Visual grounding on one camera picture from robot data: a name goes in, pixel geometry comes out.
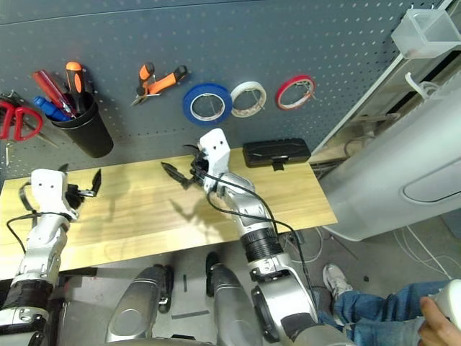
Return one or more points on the white plastic hook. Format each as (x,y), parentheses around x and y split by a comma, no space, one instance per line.
(411,83)

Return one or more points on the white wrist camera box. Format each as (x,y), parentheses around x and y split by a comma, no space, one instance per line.
(47,191)
(216,151)

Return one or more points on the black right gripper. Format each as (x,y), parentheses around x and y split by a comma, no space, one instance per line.
(199,173)

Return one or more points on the blue tape roll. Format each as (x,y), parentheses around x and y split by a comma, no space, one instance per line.
(187,108)

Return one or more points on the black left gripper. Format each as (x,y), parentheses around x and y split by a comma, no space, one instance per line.
(73,194)

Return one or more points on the white metal frame post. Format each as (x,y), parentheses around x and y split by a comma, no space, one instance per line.
(371,86)

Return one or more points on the white sneaker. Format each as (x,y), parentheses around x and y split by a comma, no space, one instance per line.
(336,281)

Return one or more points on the translucent plastic bin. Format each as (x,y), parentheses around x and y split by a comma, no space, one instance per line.
(408,45)

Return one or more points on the silver right robot leg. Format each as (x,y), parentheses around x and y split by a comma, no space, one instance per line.
(230,310)

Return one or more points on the white tape roll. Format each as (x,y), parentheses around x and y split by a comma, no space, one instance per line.
(236,101)

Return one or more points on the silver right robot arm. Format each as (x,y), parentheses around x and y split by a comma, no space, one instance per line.
(252,216)

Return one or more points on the black plastic case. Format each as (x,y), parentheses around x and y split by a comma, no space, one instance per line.
(273,151)

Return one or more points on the short black floor tape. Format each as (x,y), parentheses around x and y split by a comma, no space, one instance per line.
(185,283)

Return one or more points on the black tool cup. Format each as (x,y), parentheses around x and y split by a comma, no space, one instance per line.
(90,137)

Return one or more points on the silver left robot leg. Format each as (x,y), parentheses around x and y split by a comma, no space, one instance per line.
(137,310)

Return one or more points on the white handheld device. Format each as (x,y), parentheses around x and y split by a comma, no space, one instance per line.
(450,299)

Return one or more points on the large grey plastic housing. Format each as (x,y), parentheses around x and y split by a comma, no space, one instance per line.
(389,173)

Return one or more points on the grey perforated pegboard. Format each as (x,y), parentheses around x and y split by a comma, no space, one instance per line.
(216,36)

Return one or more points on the person's bare hand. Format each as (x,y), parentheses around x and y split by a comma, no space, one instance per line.
(439,331)

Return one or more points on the red tape roll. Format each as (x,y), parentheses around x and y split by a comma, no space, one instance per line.
(281,95)

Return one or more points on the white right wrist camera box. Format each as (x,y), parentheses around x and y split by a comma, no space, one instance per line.
(216,151)

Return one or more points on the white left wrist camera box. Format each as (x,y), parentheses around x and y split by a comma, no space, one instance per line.
(47,191)

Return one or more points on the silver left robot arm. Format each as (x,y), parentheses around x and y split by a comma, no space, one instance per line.
(39,245)

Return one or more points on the long black floor tape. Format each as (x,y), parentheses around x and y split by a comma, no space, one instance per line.
(191,314)

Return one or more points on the blue jeans leg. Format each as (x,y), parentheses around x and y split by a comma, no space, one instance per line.
(378,313)

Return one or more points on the orange and black screwdriver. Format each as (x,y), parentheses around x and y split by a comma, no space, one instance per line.
(73,77)

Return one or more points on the metal double-prong peg hook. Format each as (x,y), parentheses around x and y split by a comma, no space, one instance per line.
(308,90)
(258,99)
(212,105)

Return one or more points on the silver robot leg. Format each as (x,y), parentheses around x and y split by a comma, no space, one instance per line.
(230,310)
(137,310)

